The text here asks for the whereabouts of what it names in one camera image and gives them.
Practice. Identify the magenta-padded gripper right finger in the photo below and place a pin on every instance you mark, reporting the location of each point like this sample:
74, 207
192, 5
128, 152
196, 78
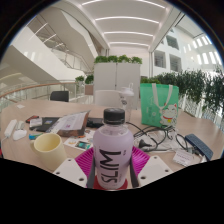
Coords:
143, 163

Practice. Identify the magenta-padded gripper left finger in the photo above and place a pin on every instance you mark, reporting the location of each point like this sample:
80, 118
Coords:
83, 163

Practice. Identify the pink drink bottle black cap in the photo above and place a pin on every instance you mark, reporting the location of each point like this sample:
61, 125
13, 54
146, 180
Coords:
112, 150

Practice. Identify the white sticker sheet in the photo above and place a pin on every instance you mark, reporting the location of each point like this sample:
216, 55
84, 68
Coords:
80, 143

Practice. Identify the pale yellow mug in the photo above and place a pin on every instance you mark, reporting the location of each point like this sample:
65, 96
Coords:
50, 148

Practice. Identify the white plastic packet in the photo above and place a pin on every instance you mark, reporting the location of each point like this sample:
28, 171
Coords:
183, 157

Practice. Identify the open booklet with papers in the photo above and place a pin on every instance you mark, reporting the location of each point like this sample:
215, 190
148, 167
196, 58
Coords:
71, 123

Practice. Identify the small black box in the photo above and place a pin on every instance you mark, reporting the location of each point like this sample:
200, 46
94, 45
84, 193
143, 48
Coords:
95, 122

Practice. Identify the small teal marker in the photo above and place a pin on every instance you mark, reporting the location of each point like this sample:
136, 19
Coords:
35, 136

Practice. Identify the dark blue keyboard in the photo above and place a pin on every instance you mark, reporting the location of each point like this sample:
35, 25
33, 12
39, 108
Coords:
199, 146

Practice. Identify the green tote bag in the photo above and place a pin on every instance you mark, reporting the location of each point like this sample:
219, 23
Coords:
158, 105

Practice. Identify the small white box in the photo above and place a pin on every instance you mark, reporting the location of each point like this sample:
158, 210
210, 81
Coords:
35, 122

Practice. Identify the small red black wallet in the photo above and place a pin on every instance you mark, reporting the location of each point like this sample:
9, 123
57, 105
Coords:
32, 118

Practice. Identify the clear shaker bottle white lid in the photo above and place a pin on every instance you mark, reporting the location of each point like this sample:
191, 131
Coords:
126, 96

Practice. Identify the white chair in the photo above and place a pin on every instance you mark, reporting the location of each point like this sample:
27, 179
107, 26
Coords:
106, 97

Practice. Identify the white computer mouse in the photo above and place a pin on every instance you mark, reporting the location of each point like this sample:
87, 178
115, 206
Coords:
19, 134

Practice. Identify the black office chair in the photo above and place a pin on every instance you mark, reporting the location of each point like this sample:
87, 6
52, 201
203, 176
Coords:
59, 96

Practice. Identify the brown planter with plants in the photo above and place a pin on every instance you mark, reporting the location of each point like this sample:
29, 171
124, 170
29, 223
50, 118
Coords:
86, 85

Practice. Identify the white power strip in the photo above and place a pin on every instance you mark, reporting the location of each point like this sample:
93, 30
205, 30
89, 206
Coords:
10, 128

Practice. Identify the white paper card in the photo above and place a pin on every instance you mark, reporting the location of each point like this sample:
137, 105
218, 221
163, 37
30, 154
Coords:
20, 106

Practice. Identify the white cabinet with plants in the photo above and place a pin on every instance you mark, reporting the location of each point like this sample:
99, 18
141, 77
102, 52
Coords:
116, 80

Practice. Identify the green hedge planter row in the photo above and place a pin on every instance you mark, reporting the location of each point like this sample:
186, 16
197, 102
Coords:
193, 88

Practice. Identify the glass railing wooden handrail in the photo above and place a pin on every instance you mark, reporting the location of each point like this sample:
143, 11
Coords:
26, 91

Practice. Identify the ceiling light strips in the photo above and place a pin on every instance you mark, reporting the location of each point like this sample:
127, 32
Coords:
128, 25

